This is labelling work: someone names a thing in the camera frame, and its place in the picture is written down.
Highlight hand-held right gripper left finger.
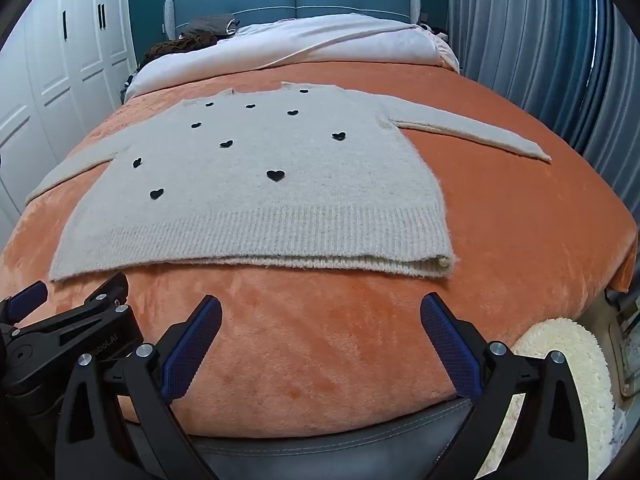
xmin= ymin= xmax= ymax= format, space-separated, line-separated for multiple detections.
xmin=55 ymin=294 xmax=223 ymax=480

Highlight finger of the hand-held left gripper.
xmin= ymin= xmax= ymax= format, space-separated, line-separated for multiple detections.
xmin=72 ymin=272 xmax=132 ymax=313
xmin=0 ymin=281 xmax=49 ymax=328

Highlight dark brown fuzzy cloth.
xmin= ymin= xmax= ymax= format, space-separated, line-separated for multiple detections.
xmin=141 ymin=34 xmax=222 ymax=65

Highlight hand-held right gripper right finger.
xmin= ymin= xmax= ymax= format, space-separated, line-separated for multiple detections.
xmin=420 ymin=292 xmax=591 ymax=480

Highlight cream fluffy rug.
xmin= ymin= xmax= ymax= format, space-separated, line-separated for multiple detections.
xmin=460 ymin=317 xmax=617 ymax=480

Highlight white pillow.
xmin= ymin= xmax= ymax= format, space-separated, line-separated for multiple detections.
xmin=124 ymin=14 xmax=461 ymax=102

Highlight grey brown garment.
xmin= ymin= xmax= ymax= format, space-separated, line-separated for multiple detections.
xmin=186 ymin=15 xmax=241 ymax=39

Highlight grey leather bed frame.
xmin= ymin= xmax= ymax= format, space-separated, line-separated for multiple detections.
xmin=120 ymin=400 xmax=481 ymax=480

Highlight orange plush blanket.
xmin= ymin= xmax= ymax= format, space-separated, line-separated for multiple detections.
xmin=0 ymin=62 xmax=638 ymax=438

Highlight grey blue curtain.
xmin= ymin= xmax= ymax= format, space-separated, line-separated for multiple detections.
xmin=447 ymin=0 xmax=640 ymax=196

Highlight white wardrobe doors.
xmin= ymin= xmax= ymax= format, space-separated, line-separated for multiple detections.
xmin=0 ymin=0 xmax=138 ymax=241

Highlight grey sweater with black hearts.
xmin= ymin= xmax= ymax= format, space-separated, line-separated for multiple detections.
xmin=25 ymin=81 xmax=553 ymax=281

